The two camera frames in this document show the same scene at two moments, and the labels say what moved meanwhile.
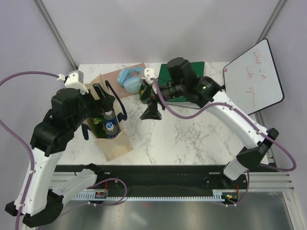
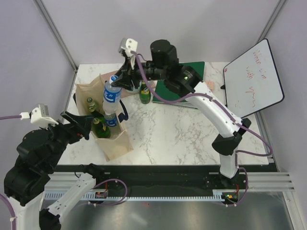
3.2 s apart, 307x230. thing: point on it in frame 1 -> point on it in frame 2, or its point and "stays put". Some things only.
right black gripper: [151, 112] -> [128, 71]
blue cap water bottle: [110, 117] -> [112, 97]
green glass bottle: [143, 87] stays put
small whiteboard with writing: [252, 78] stays put
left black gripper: [104, 103] -> [78, 121]
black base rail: [129, 178] stays put
